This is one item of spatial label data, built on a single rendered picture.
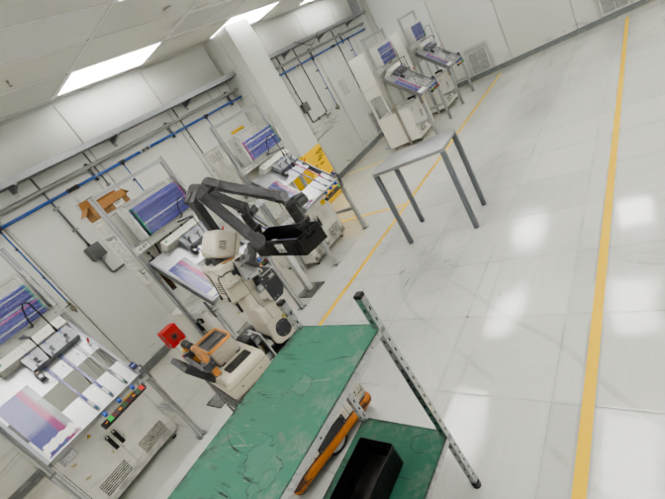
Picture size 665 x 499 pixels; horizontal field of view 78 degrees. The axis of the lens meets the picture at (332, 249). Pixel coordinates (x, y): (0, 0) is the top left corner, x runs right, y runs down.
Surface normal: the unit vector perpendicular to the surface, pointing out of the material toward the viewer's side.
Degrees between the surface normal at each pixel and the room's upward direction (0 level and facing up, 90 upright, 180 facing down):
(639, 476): 0
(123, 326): 90
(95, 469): 90
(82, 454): 90
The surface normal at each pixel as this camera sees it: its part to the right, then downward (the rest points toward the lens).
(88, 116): 0.72, -0.15
